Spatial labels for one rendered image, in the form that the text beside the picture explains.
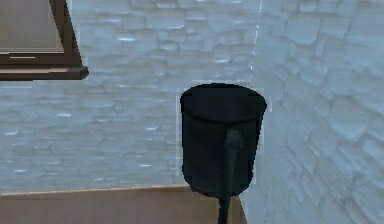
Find black garbage can on stilts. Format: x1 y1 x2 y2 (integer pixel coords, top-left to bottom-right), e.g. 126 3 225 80
179 82 268 224

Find dark brown framed window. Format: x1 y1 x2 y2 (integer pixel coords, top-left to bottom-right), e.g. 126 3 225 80
0 0 90 82

